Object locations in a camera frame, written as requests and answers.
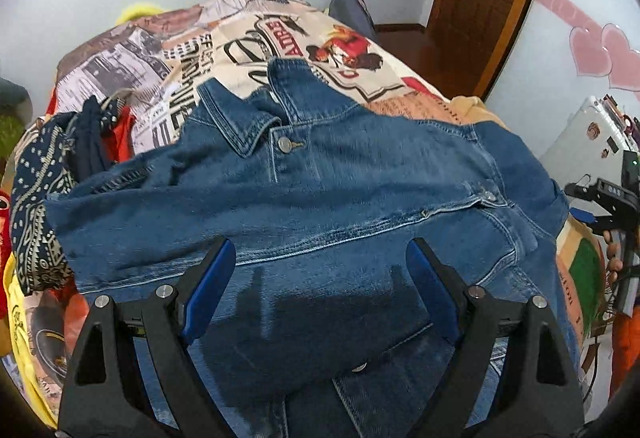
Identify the grey blue bag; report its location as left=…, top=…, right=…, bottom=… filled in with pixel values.
left=328, top=0, right=378, bottom=41

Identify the person's orange clothing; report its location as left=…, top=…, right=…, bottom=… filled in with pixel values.
left=607, top=283, right=640, bottom=401

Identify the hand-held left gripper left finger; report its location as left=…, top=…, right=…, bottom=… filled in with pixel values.
left=57, top=237, right=237, bottom=438

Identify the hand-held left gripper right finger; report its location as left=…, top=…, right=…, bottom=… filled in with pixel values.
left=400, top=238, right=586, bottom=438

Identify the pink heart wall decal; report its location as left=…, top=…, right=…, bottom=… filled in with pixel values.
left=536, top=0, right=640, bottom=92

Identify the navy patterned cloth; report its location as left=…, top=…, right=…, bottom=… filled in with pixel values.
left=10, top=113, right=78, bottom=291

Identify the printed blanket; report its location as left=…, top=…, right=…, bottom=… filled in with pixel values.
left=0, top=0, right=608, bottom=424

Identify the beige pillow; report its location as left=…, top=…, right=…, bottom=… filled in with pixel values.
left=447, top=95, right=506, bottom=131

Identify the blue denim jacket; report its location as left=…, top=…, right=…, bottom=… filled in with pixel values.
left=45, top=58, right=583, bottom=438

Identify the yellow cloth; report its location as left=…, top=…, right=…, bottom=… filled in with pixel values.
left=2, top=253, right=58, bottom=429

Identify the person's right hand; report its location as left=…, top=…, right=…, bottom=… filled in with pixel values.
left=601, top=229, right=628, bottom=275

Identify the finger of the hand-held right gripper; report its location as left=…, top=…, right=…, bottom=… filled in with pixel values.
left=564, top=177, right=608, bottom=225

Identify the red orange cloth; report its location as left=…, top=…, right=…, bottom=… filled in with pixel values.
left=102, top=102, right=137, bottom=165

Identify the yellow green plush toy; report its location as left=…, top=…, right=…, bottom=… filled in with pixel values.
left=116, top=2, right=166, bottom=26

